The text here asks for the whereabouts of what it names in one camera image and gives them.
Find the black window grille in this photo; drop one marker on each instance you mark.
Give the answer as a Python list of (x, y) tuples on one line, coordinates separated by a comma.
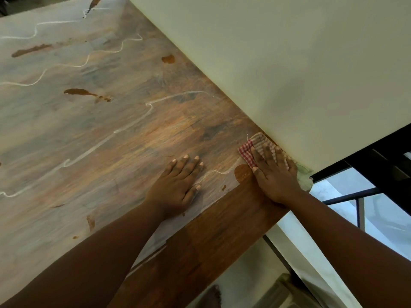
[(385, 163)]

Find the red checked cleaning cloth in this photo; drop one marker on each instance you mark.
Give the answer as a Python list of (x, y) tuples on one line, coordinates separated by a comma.
[(246, 152)]

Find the beige plastic stool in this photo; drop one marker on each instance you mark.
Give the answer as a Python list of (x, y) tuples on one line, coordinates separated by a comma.
[(282, 295)]

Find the person's left forearm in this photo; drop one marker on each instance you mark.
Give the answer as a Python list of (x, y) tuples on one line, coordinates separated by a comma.
[(96, 263)]

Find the person's right hand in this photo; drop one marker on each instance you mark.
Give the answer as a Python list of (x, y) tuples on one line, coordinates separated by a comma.
[(277, 179)]

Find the wooden table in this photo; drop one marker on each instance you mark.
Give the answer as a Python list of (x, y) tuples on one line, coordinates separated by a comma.
[(96, 125)]

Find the person's left hand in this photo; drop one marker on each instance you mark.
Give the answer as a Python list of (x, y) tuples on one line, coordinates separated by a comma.
[(176, 189)]

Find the person's right forearm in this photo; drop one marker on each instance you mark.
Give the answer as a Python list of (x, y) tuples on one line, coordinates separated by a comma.
[(353, 253)]

